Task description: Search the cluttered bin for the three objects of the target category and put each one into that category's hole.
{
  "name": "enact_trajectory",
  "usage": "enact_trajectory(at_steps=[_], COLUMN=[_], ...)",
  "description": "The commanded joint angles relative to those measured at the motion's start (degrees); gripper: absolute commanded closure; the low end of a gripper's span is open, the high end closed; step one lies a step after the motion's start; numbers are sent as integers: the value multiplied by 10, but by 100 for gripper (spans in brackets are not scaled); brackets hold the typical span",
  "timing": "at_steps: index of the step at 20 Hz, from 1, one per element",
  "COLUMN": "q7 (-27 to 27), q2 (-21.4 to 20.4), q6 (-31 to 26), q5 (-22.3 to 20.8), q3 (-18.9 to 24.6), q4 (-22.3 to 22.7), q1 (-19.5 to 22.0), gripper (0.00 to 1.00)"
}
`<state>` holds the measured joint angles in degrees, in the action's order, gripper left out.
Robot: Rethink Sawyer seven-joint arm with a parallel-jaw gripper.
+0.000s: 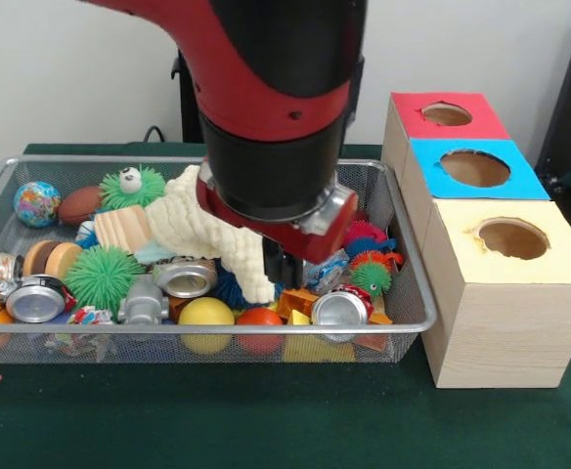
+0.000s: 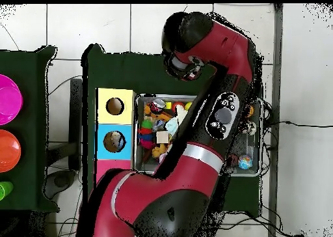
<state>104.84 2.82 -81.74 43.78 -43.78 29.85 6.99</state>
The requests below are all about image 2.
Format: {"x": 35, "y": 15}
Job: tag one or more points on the bag of coloured spiky balls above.
{"x": 146, "y": 135}

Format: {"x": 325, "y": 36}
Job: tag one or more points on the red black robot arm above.
{"x": 171, "y": 195}

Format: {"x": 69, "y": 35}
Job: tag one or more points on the wooden box with three holes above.
{"x": 125, "y": 133}

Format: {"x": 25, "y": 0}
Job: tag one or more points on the clear mesh bin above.
{"x": 137, "y": 143}

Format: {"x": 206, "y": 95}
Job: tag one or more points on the red silver soda can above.
{"x": 158, "y": 106}

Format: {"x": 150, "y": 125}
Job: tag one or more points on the brown toy football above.
{"x": 232, "y": 161}

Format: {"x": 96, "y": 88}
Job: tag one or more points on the small globe ball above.
{"x": 245, "y": 162}

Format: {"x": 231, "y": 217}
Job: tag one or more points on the pink plate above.
{"x": 8, "y": 99}

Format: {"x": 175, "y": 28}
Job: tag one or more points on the orange plate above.
{"x": 8, "y": 151}

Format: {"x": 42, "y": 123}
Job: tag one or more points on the green cup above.
{"x": 4, "y": 190}

